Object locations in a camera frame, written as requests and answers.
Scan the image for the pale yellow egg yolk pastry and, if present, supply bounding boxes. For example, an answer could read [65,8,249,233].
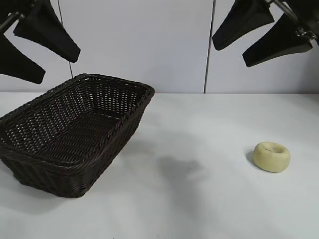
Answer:
[253,141,292,173]

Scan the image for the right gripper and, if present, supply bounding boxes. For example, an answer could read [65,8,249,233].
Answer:
[212,0,319,68]

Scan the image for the dark brown woven basket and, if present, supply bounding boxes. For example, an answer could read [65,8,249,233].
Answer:
[0,73,156,199]

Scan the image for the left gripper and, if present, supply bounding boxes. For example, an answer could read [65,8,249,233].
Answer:
[0,0,81,85]

